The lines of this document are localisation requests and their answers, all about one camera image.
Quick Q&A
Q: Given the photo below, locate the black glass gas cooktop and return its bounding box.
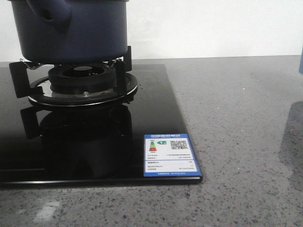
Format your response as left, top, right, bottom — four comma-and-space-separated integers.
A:
0, 64, 203, 188

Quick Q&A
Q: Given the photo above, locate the dark blue cooking pot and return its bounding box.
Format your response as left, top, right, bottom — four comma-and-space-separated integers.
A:
10, 0, 127, 64

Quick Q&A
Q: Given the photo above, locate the right gas burner with support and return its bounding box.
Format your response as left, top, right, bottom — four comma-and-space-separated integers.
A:
9, 46, 138, 108

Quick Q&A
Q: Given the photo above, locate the blue energy label sticker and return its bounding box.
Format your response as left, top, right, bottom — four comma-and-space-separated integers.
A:
143, 133, 202, 177

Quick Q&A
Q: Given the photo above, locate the light blue plastic cup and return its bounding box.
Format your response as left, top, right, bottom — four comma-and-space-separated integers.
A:
298, 50, 303, 74

